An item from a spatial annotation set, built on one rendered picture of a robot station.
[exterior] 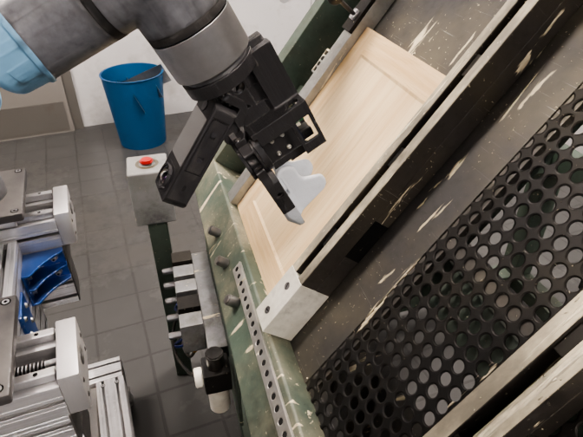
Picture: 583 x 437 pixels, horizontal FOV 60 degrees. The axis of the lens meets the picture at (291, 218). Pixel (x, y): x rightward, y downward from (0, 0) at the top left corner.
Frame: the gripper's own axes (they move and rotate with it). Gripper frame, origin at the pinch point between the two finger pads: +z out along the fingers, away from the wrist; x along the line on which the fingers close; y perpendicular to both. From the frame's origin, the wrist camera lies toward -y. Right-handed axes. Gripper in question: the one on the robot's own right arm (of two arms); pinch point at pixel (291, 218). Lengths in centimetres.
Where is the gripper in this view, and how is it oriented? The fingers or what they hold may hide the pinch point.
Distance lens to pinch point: 58.1
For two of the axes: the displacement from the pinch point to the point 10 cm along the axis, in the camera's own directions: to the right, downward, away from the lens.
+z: 4.3, 6.3, 6.4
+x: -3.7, -5.3, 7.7
